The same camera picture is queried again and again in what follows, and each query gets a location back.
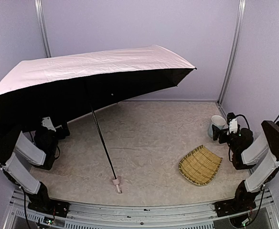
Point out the aluminium corner post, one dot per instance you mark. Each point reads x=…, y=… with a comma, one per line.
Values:
x=233, y=52
x=42, y=27

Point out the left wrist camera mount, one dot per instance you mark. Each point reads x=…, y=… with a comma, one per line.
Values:
x=46, y=122

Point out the woven bamboo tray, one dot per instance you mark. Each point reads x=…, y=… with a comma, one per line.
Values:
x=200, y=166

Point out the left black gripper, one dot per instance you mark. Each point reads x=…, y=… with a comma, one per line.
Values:
x=63, y=130

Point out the aluminium front rail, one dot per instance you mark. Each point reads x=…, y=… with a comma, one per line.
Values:
x=186, y=216

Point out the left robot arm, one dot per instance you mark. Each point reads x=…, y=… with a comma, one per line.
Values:
x=40, y=150

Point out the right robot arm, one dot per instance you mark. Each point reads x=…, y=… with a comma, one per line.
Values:
x=262, y=153

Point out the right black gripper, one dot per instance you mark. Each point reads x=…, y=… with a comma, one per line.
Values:
x=217, y=133

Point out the white and blue cup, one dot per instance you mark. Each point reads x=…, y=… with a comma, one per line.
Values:
x=218, y=121

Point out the left aluminium corner post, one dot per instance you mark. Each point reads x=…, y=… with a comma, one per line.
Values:
x=42, y=27

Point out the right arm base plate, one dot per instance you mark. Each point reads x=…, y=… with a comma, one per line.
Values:
x=230, y=207

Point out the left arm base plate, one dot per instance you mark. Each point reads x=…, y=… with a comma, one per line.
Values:
x=55, y=208

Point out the right aluminium corner post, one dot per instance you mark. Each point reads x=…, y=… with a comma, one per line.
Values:
x=233, y=52

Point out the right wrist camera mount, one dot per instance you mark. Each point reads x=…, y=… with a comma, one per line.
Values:
x=232, y=124

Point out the pink and black folding umbrella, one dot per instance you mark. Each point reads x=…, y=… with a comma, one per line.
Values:
x=68, y=87

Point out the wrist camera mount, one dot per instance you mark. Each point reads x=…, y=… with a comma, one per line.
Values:
x=46, y=122
x=232, y=124

